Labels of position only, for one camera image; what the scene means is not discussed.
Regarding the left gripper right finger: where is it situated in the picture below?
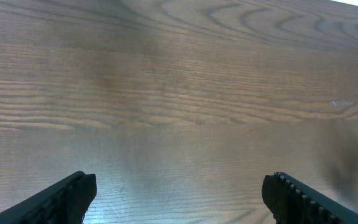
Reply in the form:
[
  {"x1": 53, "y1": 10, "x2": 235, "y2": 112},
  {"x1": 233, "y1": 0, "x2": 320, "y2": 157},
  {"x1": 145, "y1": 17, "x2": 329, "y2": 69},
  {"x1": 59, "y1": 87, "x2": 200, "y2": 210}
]
[{"x1": 262, "y1": 172, "x2": 358, "y2": 224}]

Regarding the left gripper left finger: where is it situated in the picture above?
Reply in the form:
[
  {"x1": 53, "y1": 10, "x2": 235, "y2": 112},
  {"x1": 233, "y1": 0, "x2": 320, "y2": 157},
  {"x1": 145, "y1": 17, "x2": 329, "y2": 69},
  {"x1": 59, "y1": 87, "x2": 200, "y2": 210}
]
[{"x1": 0, "y1": 171, "x2": 97, "y2": 224}]

